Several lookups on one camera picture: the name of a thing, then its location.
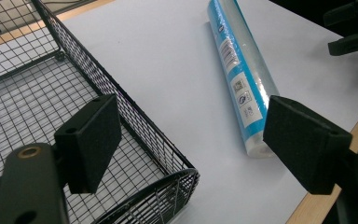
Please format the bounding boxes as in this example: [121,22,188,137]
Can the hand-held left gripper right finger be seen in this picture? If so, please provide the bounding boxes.
[262,94,353,196]

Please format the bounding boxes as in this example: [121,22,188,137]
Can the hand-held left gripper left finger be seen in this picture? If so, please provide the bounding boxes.
[53,93,123,195]

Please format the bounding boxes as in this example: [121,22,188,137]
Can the black wire mesh basket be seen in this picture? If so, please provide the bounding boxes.
[0,0,200,224]

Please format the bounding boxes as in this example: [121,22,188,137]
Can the blue plastic wrap roll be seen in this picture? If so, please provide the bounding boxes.
[206,0,281,159]

